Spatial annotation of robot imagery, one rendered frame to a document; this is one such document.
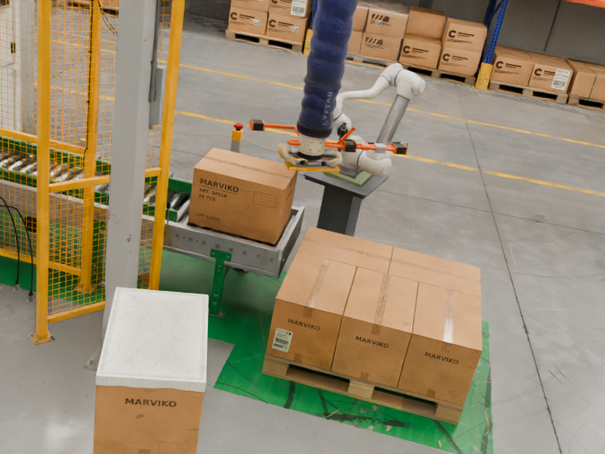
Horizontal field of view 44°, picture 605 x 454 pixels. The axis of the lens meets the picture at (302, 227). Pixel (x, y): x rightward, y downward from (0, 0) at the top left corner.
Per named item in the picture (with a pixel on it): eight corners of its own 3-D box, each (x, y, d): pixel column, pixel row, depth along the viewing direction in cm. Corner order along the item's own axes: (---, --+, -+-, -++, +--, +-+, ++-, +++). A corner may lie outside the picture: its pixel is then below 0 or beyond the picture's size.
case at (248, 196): (187, 222, 489) (194, 167, 471) (207, 199, 525) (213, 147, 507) (275, 245, 483) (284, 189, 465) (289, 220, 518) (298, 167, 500)
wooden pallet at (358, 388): (261, 373, 452) (265, 354, 446) (295, 291, 541) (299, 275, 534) (457, 425, 439) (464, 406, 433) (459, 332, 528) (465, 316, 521)
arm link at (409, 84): (364, 168, 549) (388, 181, 539) (354, 167, 536) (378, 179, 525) (407, 70, 534) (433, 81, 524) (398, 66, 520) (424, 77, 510)
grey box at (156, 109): (121, 117, 384) (124, 59, 370) (125, 113, 388) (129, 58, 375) (158, 125, 381) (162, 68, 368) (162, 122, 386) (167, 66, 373)
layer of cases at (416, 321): (266, 354, 446) (275, 298, 428) (299, 275, 534) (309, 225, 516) (463, 406, 433) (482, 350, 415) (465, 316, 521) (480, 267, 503)
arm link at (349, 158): (347, 157, 560) (353, 130, 549) (366, 167, 552) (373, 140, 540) (334, 162, 549) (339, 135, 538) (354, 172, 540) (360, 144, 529)
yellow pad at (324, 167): (287, 170, 459) (288, 163, 457) (284, 163, 468) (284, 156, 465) (339, 173, 469) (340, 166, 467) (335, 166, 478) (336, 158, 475)
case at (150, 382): (112, 359, 345) (116, 286, 327) (199, 366, 351) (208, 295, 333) (92, 456, 292) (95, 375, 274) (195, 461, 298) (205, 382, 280)
